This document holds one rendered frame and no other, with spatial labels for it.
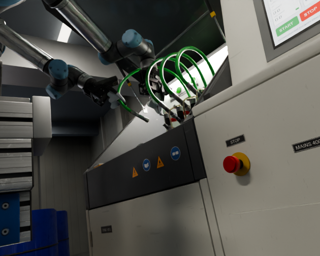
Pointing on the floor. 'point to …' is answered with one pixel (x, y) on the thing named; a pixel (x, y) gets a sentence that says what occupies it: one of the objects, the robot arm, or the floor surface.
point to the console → (270, 149)
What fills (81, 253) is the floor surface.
